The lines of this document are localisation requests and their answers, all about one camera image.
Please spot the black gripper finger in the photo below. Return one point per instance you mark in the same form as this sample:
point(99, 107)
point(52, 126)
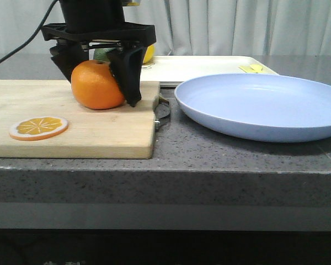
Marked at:
point(67, 55)
point(126, 67)

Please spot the metal cutting board handle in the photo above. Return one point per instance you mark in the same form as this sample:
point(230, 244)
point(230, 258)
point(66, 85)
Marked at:
point(162, 112)

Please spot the green lime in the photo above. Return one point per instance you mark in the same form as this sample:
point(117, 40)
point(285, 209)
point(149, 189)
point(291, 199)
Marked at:
point(100, 54)

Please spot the wooden cutting board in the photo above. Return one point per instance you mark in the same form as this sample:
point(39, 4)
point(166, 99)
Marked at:
point(122, 132)

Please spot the orange slice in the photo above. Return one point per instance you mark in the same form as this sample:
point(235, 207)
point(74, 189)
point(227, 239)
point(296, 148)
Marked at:
point(38, 128)

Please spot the light blue plate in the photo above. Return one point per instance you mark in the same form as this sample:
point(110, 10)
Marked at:
point(269, 108)

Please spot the cream white tray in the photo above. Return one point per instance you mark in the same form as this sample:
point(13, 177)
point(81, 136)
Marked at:
point(170, 71)

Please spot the yellow lemon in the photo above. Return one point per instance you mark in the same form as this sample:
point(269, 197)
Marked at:
point(149, 54)

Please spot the orange fruit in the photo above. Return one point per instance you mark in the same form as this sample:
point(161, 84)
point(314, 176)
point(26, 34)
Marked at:
point(94, 87)

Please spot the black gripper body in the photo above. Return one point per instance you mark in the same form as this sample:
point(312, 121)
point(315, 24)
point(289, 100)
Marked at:
point(99, 24)

